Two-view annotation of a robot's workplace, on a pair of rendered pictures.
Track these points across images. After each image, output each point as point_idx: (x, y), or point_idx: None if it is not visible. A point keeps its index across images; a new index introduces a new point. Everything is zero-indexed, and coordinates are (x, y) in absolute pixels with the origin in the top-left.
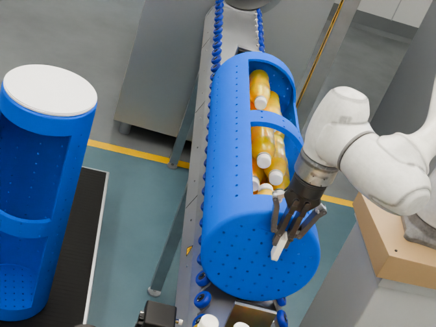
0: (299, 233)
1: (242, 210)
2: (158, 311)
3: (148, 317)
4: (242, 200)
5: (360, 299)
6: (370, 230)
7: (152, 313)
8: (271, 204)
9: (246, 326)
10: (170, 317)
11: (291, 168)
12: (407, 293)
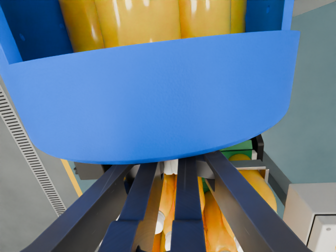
0: (209, 187)
1: (32, 142)
2: (86, 167)
3: (81, 175)
4: (8, 89)
5: None
6: None
7: (81, 170)
8: (81, 128)
9: (156, 223)
10: (98, 169)
11: None
12: None
